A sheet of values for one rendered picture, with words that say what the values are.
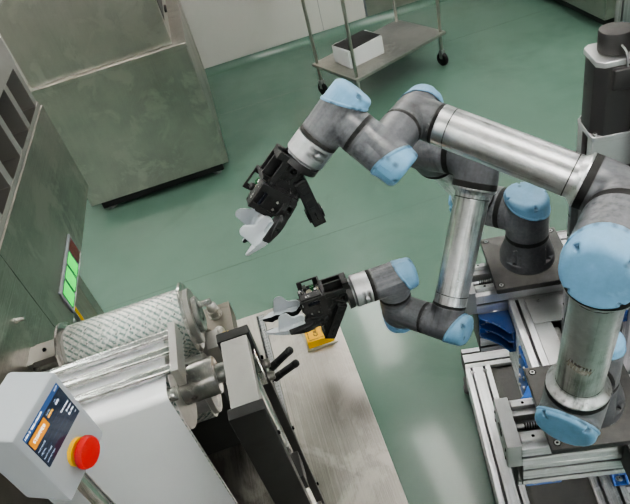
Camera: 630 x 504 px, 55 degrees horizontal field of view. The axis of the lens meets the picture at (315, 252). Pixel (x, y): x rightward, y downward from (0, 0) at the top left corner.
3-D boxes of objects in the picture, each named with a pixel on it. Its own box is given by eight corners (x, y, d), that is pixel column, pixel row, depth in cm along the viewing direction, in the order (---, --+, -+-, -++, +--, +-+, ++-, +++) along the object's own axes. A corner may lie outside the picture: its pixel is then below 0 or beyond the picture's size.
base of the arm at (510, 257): (545, 235, 178) (546, 209, 172) (562, 269, 167) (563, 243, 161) (494, 244, 181) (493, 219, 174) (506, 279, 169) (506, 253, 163)
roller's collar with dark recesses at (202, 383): (225, 400, 97) (213, 376, 93) (190, 412, 97) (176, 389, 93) (221, 371, 102) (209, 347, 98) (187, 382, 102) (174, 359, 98)
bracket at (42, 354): (58, 360, 118) (53, 354, 116) (29, 370, 117) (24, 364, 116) (60, 342, 121) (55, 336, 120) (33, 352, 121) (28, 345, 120)
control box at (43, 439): (87, 503, 53) (28, 443, 47) (26, 499, 55) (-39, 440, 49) (119, 433, 58) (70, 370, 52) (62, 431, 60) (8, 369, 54)
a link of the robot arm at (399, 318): (418, 344, 141) (413, 313, 134) (378, 329, 148) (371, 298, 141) (434, 321, 145) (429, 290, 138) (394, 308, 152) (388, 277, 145)
